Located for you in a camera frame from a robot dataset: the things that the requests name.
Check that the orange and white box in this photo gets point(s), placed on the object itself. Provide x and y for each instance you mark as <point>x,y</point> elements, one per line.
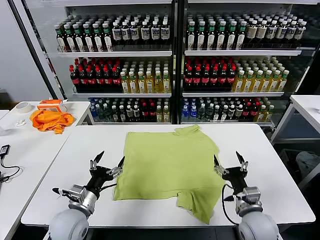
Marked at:
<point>50,105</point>

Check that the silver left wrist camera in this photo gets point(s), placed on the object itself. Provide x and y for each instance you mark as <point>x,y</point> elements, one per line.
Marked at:
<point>76,193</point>

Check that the dark tea bottle green cap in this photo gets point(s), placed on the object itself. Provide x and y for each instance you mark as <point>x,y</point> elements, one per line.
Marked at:
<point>70,40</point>
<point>88,40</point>
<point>108,39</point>
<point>211,37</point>
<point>201,37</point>
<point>79,40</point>
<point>241,37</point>
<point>231,37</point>
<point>98,40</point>
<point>191,37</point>
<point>61,40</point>
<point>221,37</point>

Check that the dark bottle beige label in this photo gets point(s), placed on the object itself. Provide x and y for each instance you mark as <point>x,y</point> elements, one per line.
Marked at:
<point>252,32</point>
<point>261,32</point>

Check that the glass cabinet door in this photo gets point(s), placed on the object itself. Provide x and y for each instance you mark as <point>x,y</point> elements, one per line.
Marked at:
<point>312,37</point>
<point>38,58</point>

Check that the white side table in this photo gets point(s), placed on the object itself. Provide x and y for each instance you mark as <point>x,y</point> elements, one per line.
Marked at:
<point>37,150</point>
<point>307,105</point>

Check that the black power adapter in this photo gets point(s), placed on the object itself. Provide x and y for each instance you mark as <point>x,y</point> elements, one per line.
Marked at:
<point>5,150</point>

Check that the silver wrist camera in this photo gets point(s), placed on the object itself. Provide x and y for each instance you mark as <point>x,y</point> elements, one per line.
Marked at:
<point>76,193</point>
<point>251,195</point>

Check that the yellow drink bottle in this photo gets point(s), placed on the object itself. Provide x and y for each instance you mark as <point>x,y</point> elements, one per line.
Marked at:
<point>133,85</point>
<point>141,85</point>
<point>268,114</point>
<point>166,115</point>
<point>274,83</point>
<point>257,83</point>
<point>238,83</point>
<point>261,114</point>
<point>247,83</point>
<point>125,85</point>
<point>158,84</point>
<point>266,83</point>
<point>159,115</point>
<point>282,83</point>
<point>166,83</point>
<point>149,84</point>

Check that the white drink display cabinet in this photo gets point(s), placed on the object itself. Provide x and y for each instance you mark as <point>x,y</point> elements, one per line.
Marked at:
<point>117,54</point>
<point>240,53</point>

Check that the black plastic crate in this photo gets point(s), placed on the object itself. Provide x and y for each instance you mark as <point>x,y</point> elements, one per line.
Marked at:
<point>287,160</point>

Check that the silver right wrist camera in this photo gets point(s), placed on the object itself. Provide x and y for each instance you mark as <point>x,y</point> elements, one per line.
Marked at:
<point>251,195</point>

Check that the crumpled orange cloth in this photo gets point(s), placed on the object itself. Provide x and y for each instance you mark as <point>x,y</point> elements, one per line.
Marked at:
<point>50,121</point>

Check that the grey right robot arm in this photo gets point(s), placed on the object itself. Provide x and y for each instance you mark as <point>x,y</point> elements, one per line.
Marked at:
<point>257,227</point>

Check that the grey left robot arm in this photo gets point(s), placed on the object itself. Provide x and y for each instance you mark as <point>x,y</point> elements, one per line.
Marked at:
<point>67,225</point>

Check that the light green t-shirt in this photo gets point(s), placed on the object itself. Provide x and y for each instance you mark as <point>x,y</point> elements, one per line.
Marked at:
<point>170,162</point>

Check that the small white crumpled paper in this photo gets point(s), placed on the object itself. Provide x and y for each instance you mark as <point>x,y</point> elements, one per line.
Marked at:
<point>21,123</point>

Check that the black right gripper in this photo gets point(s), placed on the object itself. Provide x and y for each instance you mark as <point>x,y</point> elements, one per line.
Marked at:
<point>236,178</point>

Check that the cola bottle red cap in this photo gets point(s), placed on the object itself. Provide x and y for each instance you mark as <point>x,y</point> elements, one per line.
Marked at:
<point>254,110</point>
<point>108,80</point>
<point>152,112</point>
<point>83,80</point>
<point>116,80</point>
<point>197,79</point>
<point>222,79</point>
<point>145,112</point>
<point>205,79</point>
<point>75,80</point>
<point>246,110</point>
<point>214,79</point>
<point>100,80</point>
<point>188,79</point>
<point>231,78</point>
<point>92,80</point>

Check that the dark bottle blue white label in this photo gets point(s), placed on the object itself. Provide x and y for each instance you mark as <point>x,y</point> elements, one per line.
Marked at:
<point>281,32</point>
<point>126,33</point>
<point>116,33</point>
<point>135,33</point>
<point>271,32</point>
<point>155,33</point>
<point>299,33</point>
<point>290,32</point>
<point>165,32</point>
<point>145,33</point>

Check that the clear green water bottle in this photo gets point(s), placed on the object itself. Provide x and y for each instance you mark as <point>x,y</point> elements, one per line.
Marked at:
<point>201,112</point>
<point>101,112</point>
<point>107,111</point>
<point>209,111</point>

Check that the dark drink bottle white cap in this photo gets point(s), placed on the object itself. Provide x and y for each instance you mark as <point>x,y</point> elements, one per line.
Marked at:
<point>239,111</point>
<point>122,113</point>
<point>216,113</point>
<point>129,113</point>
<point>231,111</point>
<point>114,113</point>
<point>136,112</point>
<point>224,113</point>

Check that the white tape roll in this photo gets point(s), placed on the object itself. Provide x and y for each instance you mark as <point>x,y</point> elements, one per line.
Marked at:
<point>23,110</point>

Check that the grey plastic bag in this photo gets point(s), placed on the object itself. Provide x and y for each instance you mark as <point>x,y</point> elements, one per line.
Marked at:
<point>308,160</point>

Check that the blue water bottle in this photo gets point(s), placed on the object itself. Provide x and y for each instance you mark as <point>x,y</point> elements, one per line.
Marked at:
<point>185,113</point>
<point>193,113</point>
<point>93,112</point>

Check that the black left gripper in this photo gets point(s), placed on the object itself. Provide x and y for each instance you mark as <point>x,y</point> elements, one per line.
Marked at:
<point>100,178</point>

